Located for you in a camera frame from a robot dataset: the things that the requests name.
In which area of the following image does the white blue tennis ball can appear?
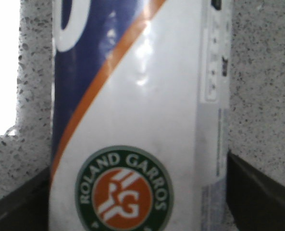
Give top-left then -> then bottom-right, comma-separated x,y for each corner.
49,0 -> 233,231

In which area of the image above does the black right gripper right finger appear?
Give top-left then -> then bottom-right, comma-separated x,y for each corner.
226,153 -> 285,231

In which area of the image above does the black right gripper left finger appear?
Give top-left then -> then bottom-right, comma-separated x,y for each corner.
0,167 -> 50,231

